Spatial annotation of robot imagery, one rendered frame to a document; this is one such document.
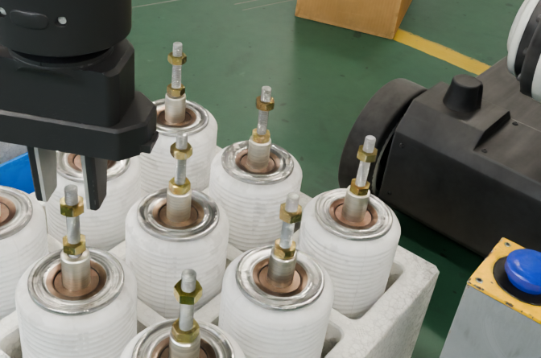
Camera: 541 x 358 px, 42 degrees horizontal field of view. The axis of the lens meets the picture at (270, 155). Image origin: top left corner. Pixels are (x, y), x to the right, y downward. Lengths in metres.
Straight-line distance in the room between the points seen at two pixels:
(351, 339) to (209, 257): 0.15
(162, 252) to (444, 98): 0.51
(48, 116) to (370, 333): 0.36
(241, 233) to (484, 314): 0.28
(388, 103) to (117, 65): 0.61
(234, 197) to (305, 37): 0.94
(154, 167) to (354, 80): 0.75
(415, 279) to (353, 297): 0.08
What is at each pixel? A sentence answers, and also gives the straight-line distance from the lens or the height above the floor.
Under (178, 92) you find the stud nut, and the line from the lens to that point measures 0.77.
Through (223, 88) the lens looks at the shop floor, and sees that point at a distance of 1.37.
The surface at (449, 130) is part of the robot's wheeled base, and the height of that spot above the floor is 0.20.
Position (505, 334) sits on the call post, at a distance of 0.57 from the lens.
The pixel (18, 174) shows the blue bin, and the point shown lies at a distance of 0.98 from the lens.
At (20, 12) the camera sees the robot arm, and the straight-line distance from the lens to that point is 0.43.
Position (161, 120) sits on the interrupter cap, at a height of 0.25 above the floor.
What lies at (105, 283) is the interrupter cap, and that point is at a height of 0.25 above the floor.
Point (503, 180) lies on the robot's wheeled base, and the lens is 0.94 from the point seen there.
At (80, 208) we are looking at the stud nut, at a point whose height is 0.33.
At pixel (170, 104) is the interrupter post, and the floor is 0.27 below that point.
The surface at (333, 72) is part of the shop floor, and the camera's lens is 1.48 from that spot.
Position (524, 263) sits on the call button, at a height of 0.33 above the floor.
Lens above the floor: 0.68
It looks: 34 degrees down
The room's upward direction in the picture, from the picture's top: 8 degrees clockwise
